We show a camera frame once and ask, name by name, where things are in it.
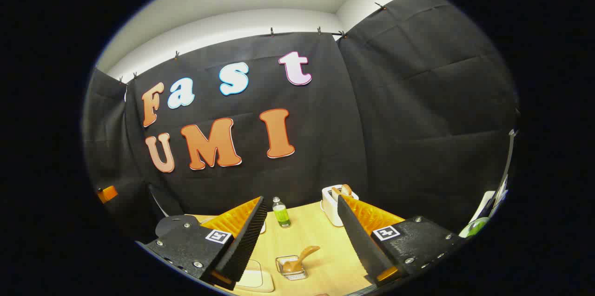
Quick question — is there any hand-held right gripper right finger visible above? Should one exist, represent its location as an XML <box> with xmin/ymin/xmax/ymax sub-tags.
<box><xmin>337</xmin><ymin>195</ymin><xmax>468</xmax><ymax>287</ymax></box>

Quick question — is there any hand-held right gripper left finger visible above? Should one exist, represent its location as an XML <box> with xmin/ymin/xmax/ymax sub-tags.
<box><xmin>144</xmin><ymin>196</ymin><xmax>269</xmax><ymax>291</ymax></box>

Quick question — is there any cream dish of rice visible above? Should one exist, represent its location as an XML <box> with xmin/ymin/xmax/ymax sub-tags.
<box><xmin>235</xmin><ymin>259</ymin><xmax>275</xmax><ymax>293</ymax></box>

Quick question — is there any wooden spoon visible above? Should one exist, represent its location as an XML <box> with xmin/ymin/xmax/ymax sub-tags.
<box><xmin>283</xmin><ymin>246</ymin><xmax>321</xmax><ymax>274</ymax></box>

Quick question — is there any wire metal chopstick holder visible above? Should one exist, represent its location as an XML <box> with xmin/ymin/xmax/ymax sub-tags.
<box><xmin>275</xmin><ymin>255</ymin><xmax>309</xmax><ymax>281</ymax></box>

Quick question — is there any silver black rice cooker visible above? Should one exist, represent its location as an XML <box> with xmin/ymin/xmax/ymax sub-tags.
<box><xmin>155</xmin><ymin>215</ymin><xmax>199</xmax><ymax>238</ymax></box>

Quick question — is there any green drink bottle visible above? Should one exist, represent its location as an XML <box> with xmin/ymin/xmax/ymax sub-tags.
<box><xmin>272</xmin><ymin>197</ymin><xmax>291</xmax><ymax>228</ymax></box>

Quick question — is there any white toaster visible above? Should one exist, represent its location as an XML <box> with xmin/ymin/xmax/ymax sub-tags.
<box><xmin>321</xmin><ymin>184</ymin><xmax>359</xmax><ymax>227</ymax></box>

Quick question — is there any white and green object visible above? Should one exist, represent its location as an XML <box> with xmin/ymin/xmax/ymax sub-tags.
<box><xmin>459</xmin><ymin>190</ymin><xmax>497</xmax><ymax>238</ymax></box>

